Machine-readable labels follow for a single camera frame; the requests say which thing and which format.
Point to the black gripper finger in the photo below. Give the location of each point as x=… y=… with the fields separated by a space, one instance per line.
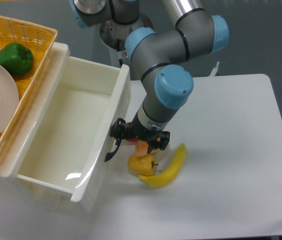
x=117 y=130
x=158 y=141

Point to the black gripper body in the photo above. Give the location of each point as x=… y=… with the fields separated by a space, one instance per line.
x=137 y=131

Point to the white drawer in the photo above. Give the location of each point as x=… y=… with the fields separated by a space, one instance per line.
x=67 y=153

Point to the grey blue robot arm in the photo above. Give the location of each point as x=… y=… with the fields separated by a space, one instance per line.
x=156 y=58

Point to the white drawer cabinet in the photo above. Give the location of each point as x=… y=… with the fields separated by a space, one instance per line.
x=22 y=141

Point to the orange toast slice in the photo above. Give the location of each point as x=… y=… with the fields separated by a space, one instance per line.
x=141 y=148

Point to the red bell pepper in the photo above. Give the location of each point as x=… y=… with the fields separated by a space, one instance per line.
x=132 y=139

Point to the yellow bell pepper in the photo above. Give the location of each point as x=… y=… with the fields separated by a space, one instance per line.
x=142 y=165

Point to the yellow banana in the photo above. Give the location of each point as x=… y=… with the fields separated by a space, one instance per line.
x=170 y=173

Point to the yellow woven basket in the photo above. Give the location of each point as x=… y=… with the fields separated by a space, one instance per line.
x=28 y=44

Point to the green bell pepper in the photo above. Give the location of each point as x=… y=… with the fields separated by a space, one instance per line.
x=16 y=59

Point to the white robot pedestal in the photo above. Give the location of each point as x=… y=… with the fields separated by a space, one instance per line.
x=114 y=36

